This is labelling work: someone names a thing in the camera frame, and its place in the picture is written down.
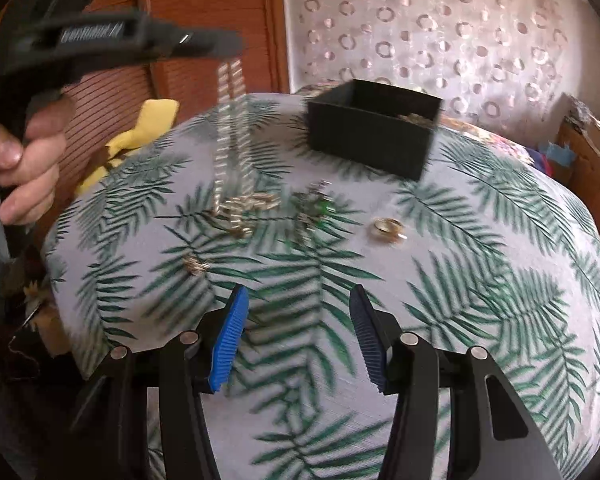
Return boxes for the black square box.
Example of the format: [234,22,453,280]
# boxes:
[306,79,444,182]

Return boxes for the yellow plush toy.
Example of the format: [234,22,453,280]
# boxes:
[75,99,181,197]

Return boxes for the gold ring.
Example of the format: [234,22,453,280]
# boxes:
[371,216,409,244]

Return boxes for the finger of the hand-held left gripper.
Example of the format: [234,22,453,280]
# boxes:
[141,15,244,61]

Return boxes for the silver chain necklace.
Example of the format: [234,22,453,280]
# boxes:
[210,57,282,237]

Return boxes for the dark blue blanket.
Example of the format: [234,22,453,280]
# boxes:
[527,152,556,177]

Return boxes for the green gem earrings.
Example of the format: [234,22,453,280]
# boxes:
[291,179,344,247]

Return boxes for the wooden cabinet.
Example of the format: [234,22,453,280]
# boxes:
[555,117,600,198]

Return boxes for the person's left hand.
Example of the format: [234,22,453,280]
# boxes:
[0,94,77,227]

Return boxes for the circle patterned curtain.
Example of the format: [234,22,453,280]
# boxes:
[280,0,572,137]

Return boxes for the small gold earring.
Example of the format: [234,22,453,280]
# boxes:
[182,253,212,276]

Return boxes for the blue paper bag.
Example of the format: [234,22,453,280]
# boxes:
[539,141,579,167]

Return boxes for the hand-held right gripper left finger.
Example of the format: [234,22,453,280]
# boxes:
[67,284,250,480]

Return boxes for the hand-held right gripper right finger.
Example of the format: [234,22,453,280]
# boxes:
[349,285,563,480]

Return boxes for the patterned cloth pile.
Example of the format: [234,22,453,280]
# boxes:
[561,94,593,127]

